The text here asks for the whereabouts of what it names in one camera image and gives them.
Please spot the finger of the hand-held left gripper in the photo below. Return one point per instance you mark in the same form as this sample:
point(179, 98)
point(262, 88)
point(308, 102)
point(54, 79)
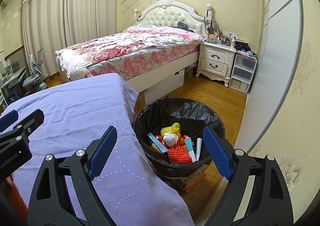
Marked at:
point(8, 118)
point(31, 120)

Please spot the purple dotted bedspread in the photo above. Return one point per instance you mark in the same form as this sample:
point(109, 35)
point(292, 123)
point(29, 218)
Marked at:
point(75, 120)

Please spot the black trash bag bin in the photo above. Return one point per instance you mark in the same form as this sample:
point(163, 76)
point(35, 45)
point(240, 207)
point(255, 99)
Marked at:
point(175, 110)

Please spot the beige curtain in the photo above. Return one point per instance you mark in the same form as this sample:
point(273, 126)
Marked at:
point(62, 15)

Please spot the grey study desk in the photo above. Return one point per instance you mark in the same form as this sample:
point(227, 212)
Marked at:
point(12, 75)

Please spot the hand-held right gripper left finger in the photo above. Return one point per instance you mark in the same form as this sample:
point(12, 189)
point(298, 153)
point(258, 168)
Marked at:
point(102, 152)

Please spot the white tube with green print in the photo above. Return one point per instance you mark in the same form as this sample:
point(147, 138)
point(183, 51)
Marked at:
point(198, 149)

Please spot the yellow foam fruit net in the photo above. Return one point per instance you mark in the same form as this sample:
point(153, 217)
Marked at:
point(171, 128)

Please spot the small orange foam fruit net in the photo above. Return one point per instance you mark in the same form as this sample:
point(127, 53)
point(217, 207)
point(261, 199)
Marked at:
point(159, 138)

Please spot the teal and white tube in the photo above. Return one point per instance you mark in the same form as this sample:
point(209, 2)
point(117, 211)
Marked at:
point(190, 149)

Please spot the white nightstand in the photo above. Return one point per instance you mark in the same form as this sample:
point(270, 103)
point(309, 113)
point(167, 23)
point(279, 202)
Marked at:
point(215, 60)

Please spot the blue plastic stool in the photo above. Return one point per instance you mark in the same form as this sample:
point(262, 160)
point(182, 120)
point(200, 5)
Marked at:
point(13, 97)

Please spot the clear plastic drawer unit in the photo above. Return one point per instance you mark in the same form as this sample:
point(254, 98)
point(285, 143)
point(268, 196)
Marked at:
point(242, 73)

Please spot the black bag on drawers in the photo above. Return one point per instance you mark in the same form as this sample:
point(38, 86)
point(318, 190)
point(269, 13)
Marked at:
point(242, 46)

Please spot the bottles on nightstand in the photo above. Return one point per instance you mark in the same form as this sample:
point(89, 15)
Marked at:
point(222, 38)

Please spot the large orange-red foam fruit net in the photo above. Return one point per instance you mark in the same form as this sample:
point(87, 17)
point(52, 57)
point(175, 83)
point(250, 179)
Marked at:
point(177, 155)

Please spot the white tufted bed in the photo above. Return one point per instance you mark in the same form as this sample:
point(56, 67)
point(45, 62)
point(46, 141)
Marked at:
point(165, 15)

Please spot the white ball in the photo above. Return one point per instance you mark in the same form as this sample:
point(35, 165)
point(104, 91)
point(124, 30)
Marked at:
point(78, 73)

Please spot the cardboard box with orange print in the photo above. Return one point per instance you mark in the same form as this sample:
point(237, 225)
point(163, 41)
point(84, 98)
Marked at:
point(190, 181)

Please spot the white tissue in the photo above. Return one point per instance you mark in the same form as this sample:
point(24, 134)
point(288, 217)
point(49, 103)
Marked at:
point(170, 139)

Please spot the pink floral quilt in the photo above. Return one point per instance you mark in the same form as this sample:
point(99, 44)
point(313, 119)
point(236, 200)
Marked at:
point(125, 48)

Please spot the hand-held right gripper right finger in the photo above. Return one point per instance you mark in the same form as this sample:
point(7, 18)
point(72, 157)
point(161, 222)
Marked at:
point(217, 152)

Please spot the dark item on bed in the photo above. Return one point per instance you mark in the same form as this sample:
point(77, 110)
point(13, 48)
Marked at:
point(182, 25)

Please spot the white wardrobe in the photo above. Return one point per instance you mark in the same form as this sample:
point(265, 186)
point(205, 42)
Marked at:
point(280, 53)

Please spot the grey desk chair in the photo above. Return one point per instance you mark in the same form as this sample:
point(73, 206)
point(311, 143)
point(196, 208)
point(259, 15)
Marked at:
point(33, 78)

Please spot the light blue packet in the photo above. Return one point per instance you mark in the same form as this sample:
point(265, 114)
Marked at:
point(157, 143)

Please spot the white storage box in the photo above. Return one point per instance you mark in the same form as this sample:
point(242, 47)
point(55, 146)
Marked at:
point(165, 85)

